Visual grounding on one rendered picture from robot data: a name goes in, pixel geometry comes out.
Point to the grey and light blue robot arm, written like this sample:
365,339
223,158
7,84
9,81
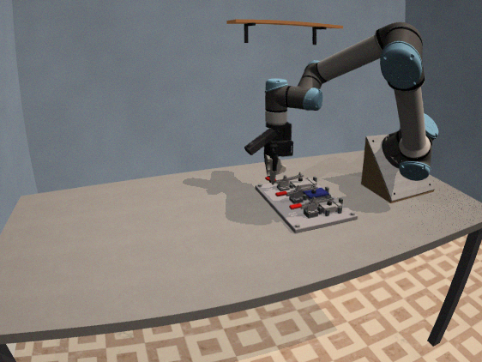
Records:
399,50

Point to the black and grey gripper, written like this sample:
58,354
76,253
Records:
281,141

